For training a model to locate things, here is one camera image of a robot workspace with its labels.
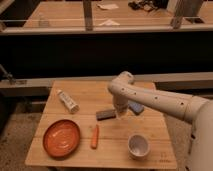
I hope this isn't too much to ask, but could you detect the orange plate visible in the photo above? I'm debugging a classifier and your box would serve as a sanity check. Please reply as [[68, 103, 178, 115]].
[[43, 119, 80, 158]]

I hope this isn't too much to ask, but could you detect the white paper sheet far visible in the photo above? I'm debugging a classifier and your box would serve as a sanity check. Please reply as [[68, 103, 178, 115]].
[[97, 4, 119, 10]]

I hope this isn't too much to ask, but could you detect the white tube bottle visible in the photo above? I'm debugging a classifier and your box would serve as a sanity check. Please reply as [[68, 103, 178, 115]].
[[57, 90, 79, 114]]

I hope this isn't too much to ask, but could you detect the black cable bundle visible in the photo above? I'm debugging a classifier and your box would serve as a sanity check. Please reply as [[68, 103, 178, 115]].
[[127, 0, 161, 12]]

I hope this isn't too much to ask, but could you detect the metal clamp lever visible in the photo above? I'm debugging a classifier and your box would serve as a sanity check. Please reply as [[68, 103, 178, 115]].
[[0, 64, 16, 84]]

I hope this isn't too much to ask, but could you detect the white ceramic cup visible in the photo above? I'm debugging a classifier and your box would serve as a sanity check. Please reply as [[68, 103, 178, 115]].
[[128, 134, 150, 160]]

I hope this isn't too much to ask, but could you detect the white paper sheet near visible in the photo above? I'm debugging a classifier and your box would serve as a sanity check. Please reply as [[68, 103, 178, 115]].
[[98, 19, 120, 26]]

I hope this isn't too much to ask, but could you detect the white paper sheet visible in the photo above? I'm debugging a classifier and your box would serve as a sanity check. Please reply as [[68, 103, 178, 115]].
[[98, 19, 120, 26], [97, 4, 119, 10]]

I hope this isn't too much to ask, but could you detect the small clear cup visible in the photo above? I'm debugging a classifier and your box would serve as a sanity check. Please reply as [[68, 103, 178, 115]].
[[38, 13, 49, 28]]

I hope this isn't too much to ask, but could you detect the grey post right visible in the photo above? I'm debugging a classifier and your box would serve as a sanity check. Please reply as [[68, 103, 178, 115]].
[[170, 0, 204, 29]]

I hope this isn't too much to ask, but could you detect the orange carrot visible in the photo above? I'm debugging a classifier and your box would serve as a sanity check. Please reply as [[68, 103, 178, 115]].
[[90, 125, 99, 149]]

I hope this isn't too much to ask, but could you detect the dark grey eraser block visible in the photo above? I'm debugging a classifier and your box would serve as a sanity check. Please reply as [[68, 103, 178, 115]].
[[96, 109, 116, 121]]

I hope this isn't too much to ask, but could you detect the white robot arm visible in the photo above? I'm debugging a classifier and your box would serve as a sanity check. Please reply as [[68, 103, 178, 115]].
[[108, 71, 213, 171]]

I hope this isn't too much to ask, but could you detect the blue sponge block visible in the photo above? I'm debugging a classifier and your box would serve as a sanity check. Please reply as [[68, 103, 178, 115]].
[[129, 101, 144, 115]]

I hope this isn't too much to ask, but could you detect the grey vertical post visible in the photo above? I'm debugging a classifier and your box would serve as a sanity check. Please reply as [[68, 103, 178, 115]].
[[83, 0, 93, 31]]

